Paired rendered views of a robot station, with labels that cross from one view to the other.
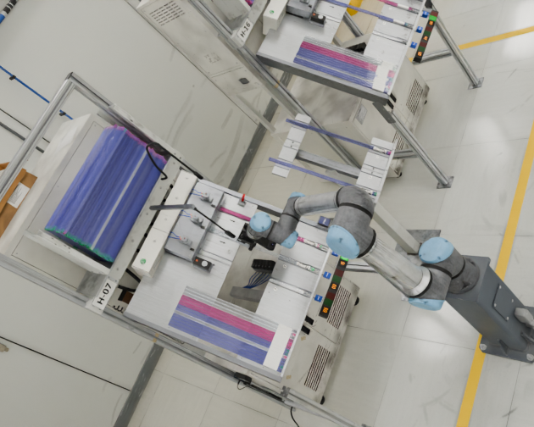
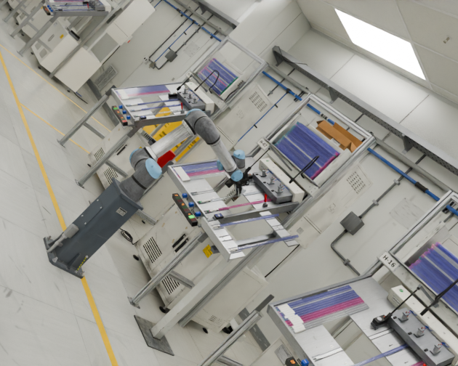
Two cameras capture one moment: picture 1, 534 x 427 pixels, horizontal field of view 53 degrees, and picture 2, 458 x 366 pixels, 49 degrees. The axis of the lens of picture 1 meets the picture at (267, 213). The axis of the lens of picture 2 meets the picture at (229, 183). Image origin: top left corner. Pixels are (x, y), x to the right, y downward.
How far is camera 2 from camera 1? 3.38 m
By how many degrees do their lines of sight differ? 73
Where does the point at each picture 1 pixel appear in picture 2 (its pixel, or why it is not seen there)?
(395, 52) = (307, 344)
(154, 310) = not seen: hidden behind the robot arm
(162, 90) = not seen: outside the picture
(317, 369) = (151, 249)
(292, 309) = (190, 186)
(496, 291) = (101, 204)
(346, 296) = (170, 289)
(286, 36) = (376, 299)
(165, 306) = not seen: hidden behind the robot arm
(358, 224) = (196, 114)
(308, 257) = (208, 205)
